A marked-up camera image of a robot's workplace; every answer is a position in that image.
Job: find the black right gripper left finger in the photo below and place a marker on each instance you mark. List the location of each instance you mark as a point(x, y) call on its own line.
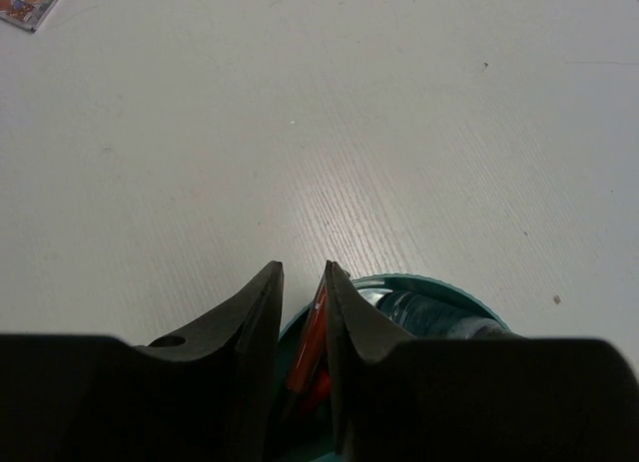
point(202, 392)

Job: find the square eyeshadow palette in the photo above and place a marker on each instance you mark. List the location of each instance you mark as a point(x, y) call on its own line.
point(27, 15)

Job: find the teal round organizer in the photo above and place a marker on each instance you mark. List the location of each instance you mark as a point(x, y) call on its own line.
point(309, 438)

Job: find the red lip gloss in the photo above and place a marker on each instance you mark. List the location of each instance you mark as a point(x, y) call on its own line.
point(318, 392)
point(311, 344)

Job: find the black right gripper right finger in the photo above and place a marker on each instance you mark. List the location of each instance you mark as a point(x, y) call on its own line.
point(396, 397)

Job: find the small clear jar black lid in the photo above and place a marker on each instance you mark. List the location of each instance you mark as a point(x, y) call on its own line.
point(424, 316)

